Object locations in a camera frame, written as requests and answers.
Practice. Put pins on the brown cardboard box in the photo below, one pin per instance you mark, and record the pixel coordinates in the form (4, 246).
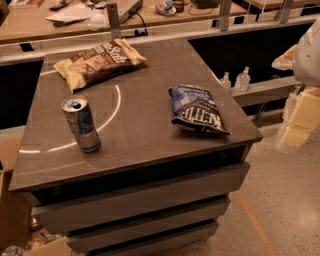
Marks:
(15, 213)

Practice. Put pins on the brown chip bag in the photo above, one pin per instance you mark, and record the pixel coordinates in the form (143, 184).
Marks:
(99, 63)

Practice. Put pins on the blue chip bag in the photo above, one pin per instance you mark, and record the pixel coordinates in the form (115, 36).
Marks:
(195, 110)

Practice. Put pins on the white papers on desk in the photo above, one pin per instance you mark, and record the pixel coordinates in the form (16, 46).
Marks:
(74, 13)

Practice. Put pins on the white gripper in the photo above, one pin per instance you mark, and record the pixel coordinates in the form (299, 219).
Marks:
(309, 56)

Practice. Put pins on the crumpled wrapper on desk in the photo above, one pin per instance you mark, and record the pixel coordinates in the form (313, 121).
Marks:
(165, 8)

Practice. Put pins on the grey drawer cabinet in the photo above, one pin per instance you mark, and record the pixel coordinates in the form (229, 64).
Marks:
(151, 185)

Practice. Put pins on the clear sanitizer bottle right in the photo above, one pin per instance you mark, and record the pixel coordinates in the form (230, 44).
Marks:
(243, 80)

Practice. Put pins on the silver blue drink can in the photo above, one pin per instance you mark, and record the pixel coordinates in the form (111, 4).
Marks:
(78, 114)

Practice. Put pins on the grey device on desk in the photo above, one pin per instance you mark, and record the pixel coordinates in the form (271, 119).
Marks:
(128, 9)

